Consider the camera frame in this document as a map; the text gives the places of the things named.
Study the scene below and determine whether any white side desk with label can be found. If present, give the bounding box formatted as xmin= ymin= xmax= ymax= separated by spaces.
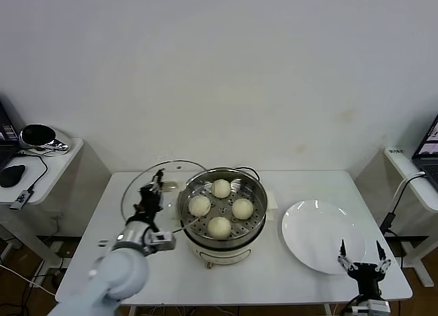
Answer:
xmin=354 ymin=146 xmax=438 ymax=288

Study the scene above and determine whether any black usb hub cable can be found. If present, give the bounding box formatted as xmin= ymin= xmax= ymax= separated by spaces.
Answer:
xmin=15 ymin=150 xmax=48 ymax=194

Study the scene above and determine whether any white work table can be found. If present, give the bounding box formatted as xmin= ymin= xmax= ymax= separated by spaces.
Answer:
xmin=54 ymin=170 xmax=413 ymax=316

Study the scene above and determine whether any white steamed baozi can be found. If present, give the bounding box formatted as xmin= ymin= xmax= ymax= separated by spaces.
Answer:
xmin=231 ymin=198 xmax=254 ymax=221
xmin=188 ymin=195 xmax=211 ymax=218
xmin=207 ymin=215 xmax=232 ymax=240
xmin=210 ymin=179 xmax=231 ymax=199

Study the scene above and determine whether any black laptop beside label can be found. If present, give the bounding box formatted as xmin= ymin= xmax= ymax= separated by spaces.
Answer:
xmin=411 ymin=112 xmax=438 ymax=190

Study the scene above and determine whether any cream electric cooker base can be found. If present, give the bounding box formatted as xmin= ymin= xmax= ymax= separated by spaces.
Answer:
xmin=166 ymin=189 xmax=279 ymax=271

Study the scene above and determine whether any round glass pot lid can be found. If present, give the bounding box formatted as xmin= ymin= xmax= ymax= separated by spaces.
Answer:
xmin=120 ymin=160 xmax=210 ymax=235

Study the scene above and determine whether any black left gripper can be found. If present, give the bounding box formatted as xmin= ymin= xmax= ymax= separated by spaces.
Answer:
xmin=131 ymin=168 xmax=167 ymax=224

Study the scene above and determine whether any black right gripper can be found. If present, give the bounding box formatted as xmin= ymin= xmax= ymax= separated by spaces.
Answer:
xmin=337 ymin=239 xmax=393 ymax=302

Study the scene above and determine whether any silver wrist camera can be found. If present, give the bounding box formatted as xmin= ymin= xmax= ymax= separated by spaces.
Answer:
xmin=368 ymin=301 xmax=391 ymax=316
xmin=149 ymin=231 xmax=177 ymax=252

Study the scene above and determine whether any black cooker power cable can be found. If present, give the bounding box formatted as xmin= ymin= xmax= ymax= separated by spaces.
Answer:
xmin=235 ymin=166 xmax=260 ymax=181

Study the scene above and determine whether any chrome rounded headset device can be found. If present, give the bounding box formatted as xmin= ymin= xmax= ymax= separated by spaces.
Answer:
xmin=16 ymin=123 xmax=72 ymax=158

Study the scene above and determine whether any large white plate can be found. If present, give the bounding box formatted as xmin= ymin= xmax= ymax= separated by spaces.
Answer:
xmin=281 ymin=200 xmax=366 ymax=275

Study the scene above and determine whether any small grey usb hub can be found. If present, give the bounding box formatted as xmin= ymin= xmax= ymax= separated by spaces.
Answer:
xmin=9 ymin=189 xmax=35 ymax=211

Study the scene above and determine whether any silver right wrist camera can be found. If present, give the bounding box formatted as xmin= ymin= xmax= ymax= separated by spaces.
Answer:
xmin=368 ymin=301 xmax=391 ymax=316

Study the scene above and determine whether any white floor cable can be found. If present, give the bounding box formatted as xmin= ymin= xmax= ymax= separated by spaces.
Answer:
xmin=0 ymin=263 xmax=57 ymax=300

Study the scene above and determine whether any black computer mouse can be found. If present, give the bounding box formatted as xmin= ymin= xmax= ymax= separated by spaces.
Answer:
xmin=0 ymin=164 xmax=27 ymax=189

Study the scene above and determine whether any black laptop beside mouse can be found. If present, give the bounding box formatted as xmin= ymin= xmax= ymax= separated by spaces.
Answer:
xmin=0 ymin=92 xmax=25 ymax=172

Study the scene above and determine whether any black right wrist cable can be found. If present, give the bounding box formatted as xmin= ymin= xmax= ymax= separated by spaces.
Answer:
xmin=343 ymin=293 xmax=363 ymax=316

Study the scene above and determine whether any perforated steel steamer basket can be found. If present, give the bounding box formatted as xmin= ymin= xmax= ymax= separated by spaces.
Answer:
xmin=177 ymin=166 xmax=268 ymax=240

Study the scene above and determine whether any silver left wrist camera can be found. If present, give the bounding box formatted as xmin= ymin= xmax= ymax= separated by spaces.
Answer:
xmin=149 ymin=231 xmax=177 ymax=252

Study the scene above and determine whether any white laptop charger cable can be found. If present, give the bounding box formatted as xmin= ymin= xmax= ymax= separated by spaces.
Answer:
xmin=389 ymin=172 xmax=427 ymax=216

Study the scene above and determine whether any white side desk with mouse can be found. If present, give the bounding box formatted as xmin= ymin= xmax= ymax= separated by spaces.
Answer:
xmin=0 ymin=137 xmax=111 ymax=272

